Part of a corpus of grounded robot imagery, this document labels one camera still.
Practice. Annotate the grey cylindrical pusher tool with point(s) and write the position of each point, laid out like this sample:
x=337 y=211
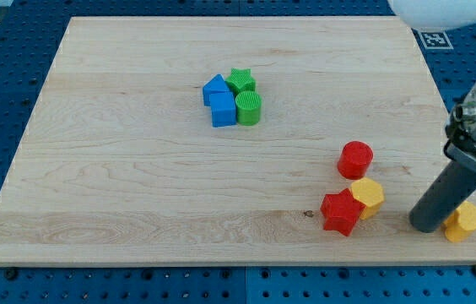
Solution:
x=454 y=185

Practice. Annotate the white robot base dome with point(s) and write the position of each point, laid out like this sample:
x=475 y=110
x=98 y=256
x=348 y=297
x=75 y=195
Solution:
x=435 y=15

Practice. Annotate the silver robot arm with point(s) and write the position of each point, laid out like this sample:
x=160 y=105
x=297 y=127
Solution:
x=461 y=132

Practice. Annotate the yellow heart block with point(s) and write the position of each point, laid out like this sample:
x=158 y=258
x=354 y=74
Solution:
x=461 y=223

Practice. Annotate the yellow hexagon block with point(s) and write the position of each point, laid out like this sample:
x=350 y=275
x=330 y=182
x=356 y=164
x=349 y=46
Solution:
x=370 y=193

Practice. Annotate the red cylinder block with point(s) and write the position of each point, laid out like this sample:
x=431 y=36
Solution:
x=355 y=160

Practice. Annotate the red star block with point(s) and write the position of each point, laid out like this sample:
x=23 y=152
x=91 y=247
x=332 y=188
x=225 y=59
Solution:
x=341 y=212

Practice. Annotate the white fiducial marker tag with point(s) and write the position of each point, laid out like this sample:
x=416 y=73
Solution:
x=435 y=40

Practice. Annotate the green cylinder block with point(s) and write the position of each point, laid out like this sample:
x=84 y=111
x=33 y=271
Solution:
x=248 y=108

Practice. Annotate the green star block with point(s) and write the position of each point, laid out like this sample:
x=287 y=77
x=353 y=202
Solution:
x=240 y=80

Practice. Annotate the blue cube block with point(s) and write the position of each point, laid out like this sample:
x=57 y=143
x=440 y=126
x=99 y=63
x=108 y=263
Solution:
x=223 y=109

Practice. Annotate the blue triangle block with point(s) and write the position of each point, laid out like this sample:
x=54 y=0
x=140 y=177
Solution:
x=215 y=85

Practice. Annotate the wooden board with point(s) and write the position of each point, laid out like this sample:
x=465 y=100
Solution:
x=120 y=165

